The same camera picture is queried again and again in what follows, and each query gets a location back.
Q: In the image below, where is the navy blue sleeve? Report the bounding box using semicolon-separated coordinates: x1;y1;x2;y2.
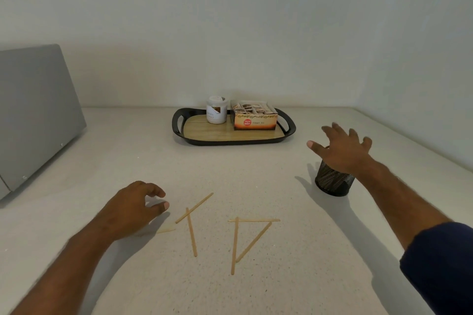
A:
399;222;473;315

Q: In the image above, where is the person's right forearm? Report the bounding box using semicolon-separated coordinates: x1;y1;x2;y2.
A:
355;160;453;251

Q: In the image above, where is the person's left forearm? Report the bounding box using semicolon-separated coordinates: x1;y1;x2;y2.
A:
10;222;113;315

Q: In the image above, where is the person's right hand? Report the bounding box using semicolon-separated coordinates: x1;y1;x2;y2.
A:
307;122;374;176

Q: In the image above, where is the black tray with wooden base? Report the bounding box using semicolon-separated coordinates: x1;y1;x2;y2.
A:
172;107;297;146

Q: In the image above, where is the black mesh cup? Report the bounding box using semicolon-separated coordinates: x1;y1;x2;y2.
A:
314;146;355;197

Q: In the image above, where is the white plastic jar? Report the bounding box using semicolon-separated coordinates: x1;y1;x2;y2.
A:
206;95;228;125

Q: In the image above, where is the grey appliance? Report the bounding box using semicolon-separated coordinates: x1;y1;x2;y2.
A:
0;44;87;201

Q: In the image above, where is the person's left hand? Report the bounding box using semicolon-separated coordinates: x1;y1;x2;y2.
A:
91;181;170;242

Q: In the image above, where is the row of tea bags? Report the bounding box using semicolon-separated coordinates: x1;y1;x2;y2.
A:
233;102;275;115

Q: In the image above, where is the orange tea bag box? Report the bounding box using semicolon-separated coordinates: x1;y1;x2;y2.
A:
230;100;279;131

